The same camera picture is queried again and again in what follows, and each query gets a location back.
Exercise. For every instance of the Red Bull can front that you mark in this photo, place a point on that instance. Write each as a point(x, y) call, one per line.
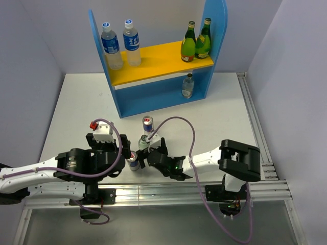
point(133, 161)

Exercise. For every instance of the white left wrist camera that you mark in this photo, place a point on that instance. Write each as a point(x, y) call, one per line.
point(102, 132)

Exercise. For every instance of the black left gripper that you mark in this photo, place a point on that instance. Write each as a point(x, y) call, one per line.
point(95, 145)

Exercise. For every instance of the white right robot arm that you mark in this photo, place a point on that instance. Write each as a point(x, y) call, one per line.
point(240, 163)

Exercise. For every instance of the green glass bottle left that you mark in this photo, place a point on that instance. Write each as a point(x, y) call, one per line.
point(188, 45)

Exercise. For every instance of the aluminium rail frame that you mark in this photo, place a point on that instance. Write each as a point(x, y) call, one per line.
point(149, 208)

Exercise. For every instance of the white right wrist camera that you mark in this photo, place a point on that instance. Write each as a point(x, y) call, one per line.
point(153, 140)

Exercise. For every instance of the red bull can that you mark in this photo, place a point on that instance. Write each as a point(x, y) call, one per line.
point(148, 124)
point(133, 161)

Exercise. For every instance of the clear glass bottle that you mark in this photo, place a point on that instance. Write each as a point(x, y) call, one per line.
point(187, 86)
point(142, 143)

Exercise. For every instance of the green glass bottle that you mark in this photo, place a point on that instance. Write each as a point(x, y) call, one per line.
point(203, 42)
point(188, 45)

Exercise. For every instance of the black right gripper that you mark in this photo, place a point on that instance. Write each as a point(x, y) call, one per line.
point(141, 156)

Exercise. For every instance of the blue and yellow shelf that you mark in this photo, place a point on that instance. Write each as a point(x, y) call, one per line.
point(157, 82)

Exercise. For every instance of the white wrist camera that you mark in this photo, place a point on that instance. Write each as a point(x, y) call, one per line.
point(102, 132)
point(153, 140)

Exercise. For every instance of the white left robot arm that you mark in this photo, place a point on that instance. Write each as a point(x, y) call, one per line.
point(73, 175)

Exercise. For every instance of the Pocari Sweat bottle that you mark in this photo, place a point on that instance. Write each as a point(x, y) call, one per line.
point(131, 43)
point(111, 47)

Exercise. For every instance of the green glass bottle right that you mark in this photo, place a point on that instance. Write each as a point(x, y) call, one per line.
point(203, 42)

